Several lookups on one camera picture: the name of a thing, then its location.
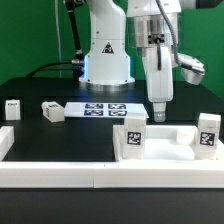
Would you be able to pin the white U-shaped obstacle fence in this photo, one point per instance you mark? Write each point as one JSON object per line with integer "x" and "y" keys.
{"x": 124, "y": 174}

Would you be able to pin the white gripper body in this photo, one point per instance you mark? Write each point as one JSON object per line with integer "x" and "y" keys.
{"x": 158, "y": 64}

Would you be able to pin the white marker base sheet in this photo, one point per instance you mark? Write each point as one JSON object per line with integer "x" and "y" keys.
{"x": 102, "y": 110}

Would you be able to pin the white square tabletop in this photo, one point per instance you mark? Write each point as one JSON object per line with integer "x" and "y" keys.
{"x": 164, "y": 142}

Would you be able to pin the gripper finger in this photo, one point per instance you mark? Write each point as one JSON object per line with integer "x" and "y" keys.
{"x": 159, "y": 112}

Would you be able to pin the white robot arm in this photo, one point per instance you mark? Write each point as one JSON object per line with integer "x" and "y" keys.
{"x": 153, "y": 27}

